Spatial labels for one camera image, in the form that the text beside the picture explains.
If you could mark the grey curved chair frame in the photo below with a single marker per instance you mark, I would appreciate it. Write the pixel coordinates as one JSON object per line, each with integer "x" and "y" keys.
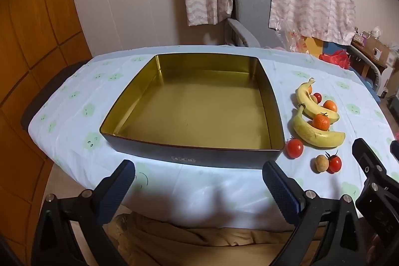
{"x": 372, "y": 66}

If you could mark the red tomato with green stem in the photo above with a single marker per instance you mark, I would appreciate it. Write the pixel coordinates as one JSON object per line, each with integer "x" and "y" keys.
{"x": 335, "y": 164}

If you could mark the orange mandarin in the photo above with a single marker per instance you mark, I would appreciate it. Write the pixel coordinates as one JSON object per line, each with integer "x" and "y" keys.
{"x": 330, "y": 105}
{"x": 321, "y": 122}

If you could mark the gold-lined dark tin box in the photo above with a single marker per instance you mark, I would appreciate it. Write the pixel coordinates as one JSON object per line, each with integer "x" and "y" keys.
{"x": 193, "y": 104}

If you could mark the grey armchair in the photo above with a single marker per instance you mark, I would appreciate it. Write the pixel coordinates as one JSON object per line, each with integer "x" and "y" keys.
{"x": 252, "y": 4}

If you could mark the wooden panelled door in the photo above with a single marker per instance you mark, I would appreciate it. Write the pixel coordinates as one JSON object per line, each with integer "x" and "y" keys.
{"x": 31, "y": 19}

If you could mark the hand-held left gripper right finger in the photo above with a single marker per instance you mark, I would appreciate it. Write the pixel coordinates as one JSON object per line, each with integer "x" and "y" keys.
{"x": 280, "y": 191}

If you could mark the yellow banana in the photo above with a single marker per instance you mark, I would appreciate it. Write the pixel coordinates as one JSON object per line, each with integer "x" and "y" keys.
{"x": 304, "y": 100}
{"x": 308, "y": 132}

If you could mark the pink glitter box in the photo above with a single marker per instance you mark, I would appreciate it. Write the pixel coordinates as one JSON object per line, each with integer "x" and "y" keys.
{"x": 360, "y": 39}

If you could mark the small red tomato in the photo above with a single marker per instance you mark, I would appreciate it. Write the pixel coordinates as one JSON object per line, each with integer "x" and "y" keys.
{"x": 318, "y": 97}

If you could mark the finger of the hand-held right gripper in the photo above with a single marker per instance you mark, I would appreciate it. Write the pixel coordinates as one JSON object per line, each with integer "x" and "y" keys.
{"x": 371, "y": 166}
{"x": 395, "y": 149}

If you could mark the dark round table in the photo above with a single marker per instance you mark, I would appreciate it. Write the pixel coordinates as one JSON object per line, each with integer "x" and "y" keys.
{"x": 40, "y": 100}

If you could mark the large red tomato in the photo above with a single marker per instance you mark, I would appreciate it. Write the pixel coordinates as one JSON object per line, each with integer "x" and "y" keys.
{"x": 294, "y": 149}

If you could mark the clear printed plastic bag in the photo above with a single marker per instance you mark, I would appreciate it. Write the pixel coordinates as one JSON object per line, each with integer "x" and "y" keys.
{"x": 296, "y": 41}

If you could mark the white teapot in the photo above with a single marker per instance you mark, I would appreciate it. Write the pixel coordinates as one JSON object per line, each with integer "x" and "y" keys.
{"x": 376, "y": 32}

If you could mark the brown round fruit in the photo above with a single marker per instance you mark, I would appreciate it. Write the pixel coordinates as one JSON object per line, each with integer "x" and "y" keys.
{"x": 312, "y": 99}
{"x": 321, "y": 163}

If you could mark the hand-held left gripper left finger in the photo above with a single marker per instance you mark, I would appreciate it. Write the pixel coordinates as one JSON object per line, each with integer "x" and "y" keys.
{"x": 117, "y": 188}

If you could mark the red plastic bag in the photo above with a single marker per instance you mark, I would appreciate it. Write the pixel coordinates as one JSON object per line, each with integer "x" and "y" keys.
{"x": 336, "y": 58}

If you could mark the yellow box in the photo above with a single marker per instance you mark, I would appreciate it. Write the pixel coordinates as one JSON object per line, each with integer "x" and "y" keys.
{"x": 314, "y": 46}

